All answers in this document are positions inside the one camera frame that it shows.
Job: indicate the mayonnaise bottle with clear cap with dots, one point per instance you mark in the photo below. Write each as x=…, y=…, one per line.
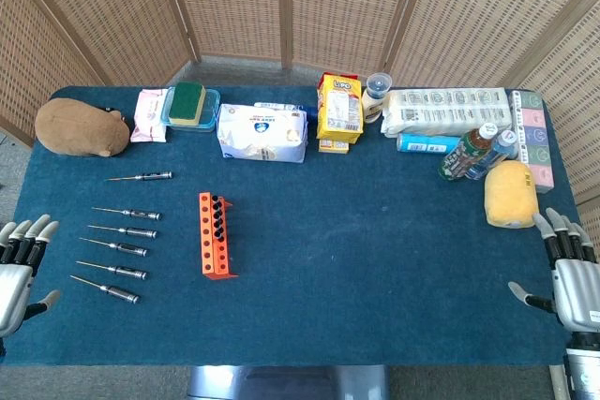
x=372, y=107

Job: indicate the small yellow box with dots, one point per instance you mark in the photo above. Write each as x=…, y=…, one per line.
x=334, y=147

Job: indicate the small black ringed screwdriver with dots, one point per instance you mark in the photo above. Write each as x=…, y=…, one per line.
x=218, y=216
x=217, y=199
x=218, y=207
x=219, y=233
x=219, y=224

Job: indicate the brown capybara plush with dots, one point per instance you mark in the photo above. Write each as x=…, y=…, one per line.
x=75, y=128

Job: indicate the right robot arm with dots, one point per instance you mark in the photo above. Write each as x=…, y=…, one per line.
x=583, y=372

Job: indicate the long white paper pack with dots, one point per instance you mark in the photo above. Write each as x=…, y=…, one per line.
x=445, y=112

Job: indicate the pastel multicolour tissue pack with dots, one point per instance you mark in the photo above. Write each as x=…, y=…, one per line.
x=536, y=128

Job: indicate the grey robot torso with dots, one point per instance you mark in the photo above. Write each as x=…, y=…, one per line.
x=281, y=383

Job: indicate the green tea bottle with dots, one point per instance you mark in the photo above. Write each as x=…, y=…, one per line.
x=464, y=156

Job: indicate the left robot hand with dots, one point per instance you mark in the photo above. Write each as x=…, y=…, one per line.
x=11, y=287

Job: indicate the clear plastic food container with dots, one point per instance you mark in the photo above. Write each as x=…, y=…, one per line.
x=212, y=109

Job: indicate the white blue soft pack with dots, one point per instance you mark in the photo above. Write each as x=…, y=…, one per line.
x=262, y=135

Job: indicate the light blue cylinder roll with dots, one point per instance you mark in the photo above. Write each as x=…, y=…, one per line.
x=422, y=143

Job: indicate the green yellow sponge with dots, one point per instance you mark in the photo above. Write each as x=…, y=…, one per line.
x=187, y=100

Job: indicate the yellow biscuit bag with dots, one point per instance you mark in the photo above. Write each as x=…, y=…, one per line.
x=340, y=109

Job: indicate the blue table cloth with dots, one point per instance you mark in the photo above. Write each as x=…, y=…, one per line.
x=328, y=255

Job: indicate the yellow bread plush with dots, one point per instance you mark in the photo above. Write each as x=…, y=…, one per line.
x=511, y=194

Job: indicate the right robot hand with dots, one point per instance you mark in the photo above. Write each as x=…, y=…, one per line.
x=579, y=287

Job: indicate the orange screwdriver rack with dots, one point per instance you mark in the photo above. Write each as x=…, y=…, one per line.
x=206, y=241

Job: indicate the silver black precision screwdriver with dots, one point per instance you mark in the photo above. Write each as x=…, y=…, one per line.
x=145, y=215
x=140, y=232
x=131, y=273
x=154, y=176
x=124, y=295
x=131, y=249

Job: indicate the blue label drink bottle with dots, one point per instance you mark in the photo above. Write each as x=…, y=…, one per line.
x=499, y=149

